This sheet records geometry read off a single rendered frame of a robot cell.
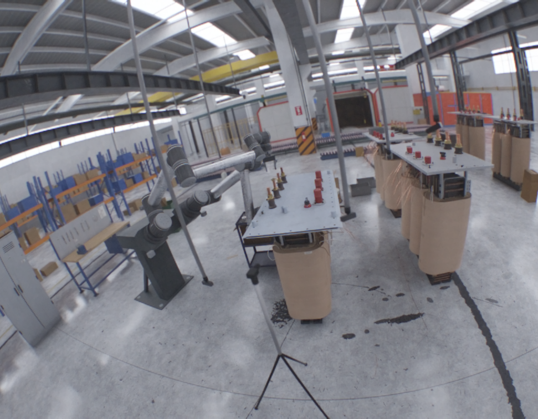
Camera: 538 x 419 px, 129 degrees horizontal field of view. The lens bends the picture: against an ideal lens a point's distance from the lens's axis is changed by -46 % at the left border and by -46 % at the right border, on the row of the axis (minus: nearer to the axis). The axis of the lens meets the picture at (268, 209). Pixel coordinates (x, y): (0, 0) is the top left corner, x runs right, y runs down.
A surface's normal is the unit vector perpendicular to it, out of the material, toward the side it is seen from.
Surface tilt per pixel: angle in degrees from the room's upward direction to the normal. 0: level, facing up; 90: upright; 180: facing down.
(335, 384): 0
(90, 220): 90
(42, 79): 90
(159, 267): 90
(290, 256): 90
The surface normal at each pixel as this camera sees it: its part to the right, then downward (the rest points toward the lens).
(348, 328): -0.22, -0.91
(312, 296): -0.20, 0.40
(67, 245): 0.95, -0.12
